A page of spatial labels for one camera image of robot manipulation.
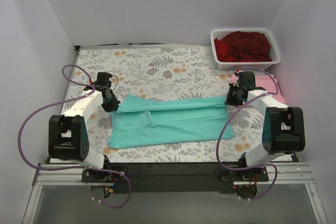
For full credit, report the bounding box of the teal t shirt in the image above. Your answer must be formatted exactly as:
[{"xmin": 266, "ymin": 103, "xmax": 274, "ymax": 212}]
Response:
[{"xmin": 108, "ymin": 95, "xmax": 234, "ymax": 149}]

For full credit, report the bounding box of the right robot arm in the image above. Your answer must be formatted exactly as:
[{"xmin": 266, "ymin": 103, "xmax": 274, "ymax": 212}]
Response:
[{"xmin": 225, "ymin": 84, "xmax": 306, "ymax": 181}]

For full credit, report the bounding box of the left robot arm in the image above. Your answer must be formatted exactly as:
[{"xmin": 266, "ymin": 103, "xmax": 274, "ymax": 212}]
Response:
[{"xmin": 48, "ymin": 88, "xmax": 120, "ymax": 182}]

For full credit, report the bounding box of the folded pink t shirt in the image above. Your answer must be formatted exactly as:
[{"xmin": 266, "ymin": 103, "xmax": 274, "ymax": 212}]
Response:
[{"xmin": 230, "ymin": 73, "xmax": 287, "ymax": 103}]

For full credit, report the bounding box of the white plastic laundry basket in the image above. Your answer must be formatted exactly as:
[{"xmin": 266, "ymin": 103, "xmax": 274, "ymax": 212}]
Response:
[{"xmin": 210, "ymin": 28, "xmax": 281, "ymax": 70}]

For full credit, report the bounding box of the bright red t shirt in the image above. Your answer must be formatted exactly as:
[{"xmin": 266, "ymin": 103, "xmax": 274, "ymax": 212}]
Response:
[{"xmin": 214, "ymin": 38, "xmax": 231, "ymax": 62}]

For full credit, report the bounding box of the dark red t shirt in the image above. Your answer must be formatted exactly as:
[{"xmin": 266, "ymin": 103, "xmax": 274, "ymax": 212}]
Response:
[{"xmin": 222, "ymin": 31, "xmax": 272, "ymax": 62}]

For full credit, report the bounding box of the floral table cloth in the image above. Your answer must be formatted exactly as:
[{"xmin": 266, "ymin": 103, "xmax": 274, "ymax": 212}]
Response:
[{"xmin": 66, "ymin": 46, "xmax": 264, "ymax": 163}]

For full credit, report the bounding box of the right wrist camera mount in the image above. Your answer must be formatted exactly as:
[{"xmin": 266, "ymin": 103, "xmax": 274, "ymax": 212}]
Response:
[{"xmin": 235, "ymin": 71, "xmax": 256, "ymax": 89}]

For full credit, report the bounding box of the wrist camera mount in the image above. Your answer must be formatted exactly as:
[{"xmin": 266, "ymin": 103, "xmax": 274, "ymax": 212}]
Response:
[
  {"xmin": 89, "ymin": 72, "xmax": 119, "ymax": 91},
  {"xmin": 235, "ymin": 71, "xmax": 256, "ymax": 89}
]

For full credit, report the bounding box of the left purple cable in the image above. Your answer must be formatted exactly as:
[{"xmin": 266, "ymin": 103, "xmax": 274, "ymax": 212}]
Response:
[{"xmin": 18, "ymin": 64, "xmax": 132, "ymax": 208}]

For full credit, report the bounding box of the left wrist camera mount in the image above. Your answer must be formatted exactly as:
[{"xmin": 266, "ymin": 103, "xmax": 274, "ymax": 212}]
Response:
[{"xmin": 89, "ymin": 72, "xmax": 119, "ymax": 91}]

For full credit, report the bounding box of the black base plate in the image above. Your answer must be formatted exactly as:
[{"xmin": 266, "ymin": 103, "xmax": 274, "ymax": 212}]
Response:
[{"xmin": 81, "ymin": 162, "xmax": 270, "ymax": 195}]

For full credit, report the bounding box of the aluminium front rail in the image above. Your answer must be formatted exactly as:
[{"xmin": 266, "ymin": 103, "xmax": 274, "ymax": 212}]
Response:
[{"xmin": 34, "ymin": 162, "xmax": 316, "ymax": 186}]

